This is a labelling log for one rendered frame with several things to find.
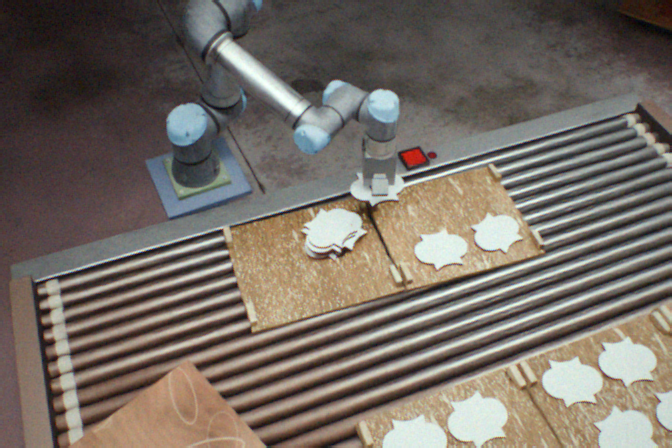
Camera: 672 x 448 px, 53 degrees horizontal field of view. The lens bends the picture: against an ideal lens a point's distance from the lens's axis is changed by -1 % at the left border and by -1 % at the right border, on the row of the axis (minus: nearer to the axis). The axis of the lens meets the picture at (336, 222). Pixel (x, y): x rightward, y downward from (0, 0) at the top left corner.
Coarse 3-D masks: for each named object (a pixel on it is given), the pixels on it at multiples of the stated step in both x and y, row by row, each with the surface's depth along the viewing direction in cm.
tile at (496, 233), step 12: (492, 216) 195; (504, 216) 195; (480, 228) 192; (492, 228) 192; (504, 228) 192; (516, 228) 192; (480, 240) 190; (492, 240) 190; (504, 240) 190; (516, 240) 190; (504, 252) 188
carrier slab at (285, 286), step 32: (256, 224) 194; (288, 224) 194; (256, 256) 187; (288, 256) 187; (352, 256) 187; (384, 256) 187; (256, 288) 180; (288, 288) 180; (320, 288) 180; (352, 288) 180; (384, 288) 180; (256, 320) 174; (288, 320) 174
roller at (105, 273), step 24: (624, 120) 227; (528, 144) 219; (552, 144) 220; (456, 168) 212; (480, 168) 213; (216, 240) 193; (120, 264) 187; (144, 264) 188; (48, 288) 181; (72, 288) 184
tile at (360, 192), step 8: (360, 176) 188; (352, 184) 186; (360, 184) 186; (400, 184) 186; (352, 192) 184; (360, 192) 184; (368, 192) 184; (392, 192) 184; (400, 192) 185; (360, 200) 183; (368, 200) 182; (376, 200) 182; (384, 200) 182; (392, 200) 183
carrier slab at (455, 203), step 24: (408, 192) 203; (432, 192) 203; (456, 192) 203; (480, 192) 203; (504, 192) 203; (384, 216) 197; (408, 216) 197; (432, 216) 197; (456, 216) 197; (480, 216) 197; (384, 240) 191; (408, 240) 191; (528, 240) 191; (408, 264) 186; (480, 264) 186; (504, 264) 186; (408, 288) 181
